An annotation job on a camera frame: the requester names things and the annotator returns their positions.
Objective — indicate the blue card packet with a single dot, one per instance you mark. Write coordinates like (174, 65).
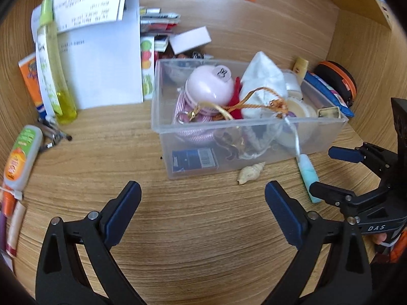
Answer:
(194, 159)

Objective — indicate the cream sunscreen bottle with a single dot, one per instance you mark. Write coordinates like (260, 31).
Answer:
(300, 66)

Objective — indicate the mint green tube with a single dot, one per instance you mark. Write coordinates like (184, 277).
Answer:
(308, 174)

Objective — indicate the pink round case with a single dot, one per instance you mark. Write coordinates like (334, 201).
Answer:
(206, 84)

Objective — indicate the red pouch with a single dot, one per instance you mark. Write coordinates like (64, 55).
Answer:
(236, 101)

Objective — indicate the white cloth pouch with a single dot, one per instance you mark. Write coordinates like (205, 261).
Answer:
(264, 73)

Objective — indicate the white tape roll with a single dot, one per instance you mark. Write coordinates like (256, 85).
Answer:
(292, 84)

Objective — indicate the person's right hand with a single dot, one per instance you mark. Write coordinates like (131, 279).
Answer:
(383, 239)

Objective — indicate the roll of tape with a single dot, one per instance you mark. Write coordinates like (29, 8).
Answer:
(299, 109)

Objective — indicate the fruit print box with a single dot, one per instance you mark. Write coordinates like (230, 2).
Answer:
(147, 66)

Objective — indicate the blue pencil case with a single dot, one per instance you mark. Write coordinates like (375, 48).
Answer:
(330, 95)

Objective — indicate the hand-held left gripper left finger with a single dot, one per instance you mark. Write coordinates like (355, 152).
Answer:
(122, 216)

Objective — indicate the orange box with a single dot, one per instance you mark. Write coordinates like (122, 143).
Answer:
(31, 82)

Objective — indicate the black orange zip case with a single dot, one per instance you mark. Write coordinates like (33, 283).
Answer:
(338, 76)

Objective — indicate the clear plastic storage box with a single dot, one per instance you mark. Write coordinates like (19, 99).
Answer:
(165, 152)

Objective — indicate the small white box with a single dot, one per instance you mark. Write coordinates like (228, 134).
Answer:
(190, 39)

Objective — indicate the yellow-green spray bottle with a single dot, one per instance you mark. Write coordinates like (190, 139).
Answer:
(55, 70)

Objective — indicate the stack of small packets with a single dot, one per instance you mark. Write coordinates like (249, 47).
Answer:
(159, 22)

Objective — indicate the white paper folder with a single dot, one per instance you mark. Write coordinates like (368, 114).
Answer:
(105, 66)

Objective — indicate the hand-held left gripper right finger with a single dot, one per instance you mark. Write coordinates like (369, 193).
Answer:
(284, 214)

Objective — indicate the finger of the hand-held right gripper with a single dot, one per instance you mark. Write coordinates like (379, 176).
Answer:
(345, 154)
(330, 193)

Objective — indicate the white printed receipt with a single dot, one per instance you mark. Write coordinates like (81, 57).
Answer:
(92, 3)

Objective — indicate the pile of small trinkets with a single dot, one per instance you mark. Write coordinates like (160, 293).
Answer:
(194, 55)

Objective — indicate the beige seashell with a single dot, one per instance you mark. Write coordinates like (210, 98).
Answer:
(249, 173)

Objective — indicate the wooden desktop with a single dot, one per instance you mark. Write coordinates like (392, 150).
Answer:
(197, 228)

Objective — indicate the white green lotion tube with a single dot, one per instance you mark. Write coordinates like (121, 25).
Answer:
(22, 159)

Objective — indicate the cream tube red cap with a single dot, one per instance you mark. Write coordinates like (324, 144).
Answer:
(17, 225)

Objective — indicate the orange lip balm tube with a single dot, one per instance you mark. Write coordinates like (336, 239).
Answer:
(8, 206)

